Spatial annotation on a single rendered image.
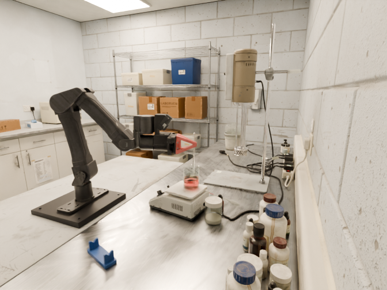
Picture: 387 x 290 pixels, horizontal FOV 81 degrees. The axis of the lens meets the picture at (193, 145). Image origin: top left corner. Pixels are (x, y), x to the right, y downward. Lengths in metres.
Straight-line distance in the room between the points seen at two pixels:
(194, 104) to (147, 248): 2.41
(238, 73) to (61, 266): 0.92
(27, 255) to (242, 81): 0.96
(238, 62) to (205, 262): 0.78
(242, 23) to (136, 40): 1.59
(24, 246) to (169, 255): 0.43
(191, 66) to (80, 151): 2.29
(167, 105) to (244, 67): 2.19
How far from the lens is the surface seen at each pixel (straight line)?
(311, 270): 0.55
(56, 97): 0.91
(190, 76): 3.01
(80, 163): 0.93
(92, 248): 0.75
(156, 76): 3.17
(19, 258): 0.83
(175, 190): 0.85
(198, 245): 0.73
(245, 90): 1.05
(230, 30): 3.28
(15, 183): 3.24
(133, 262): 0.69
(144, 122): 0.82
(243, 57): 1.05
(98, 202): 0.98
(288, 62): 3.12
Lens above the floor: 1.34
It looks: 13 degrees down
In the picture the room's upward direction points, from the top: straight up
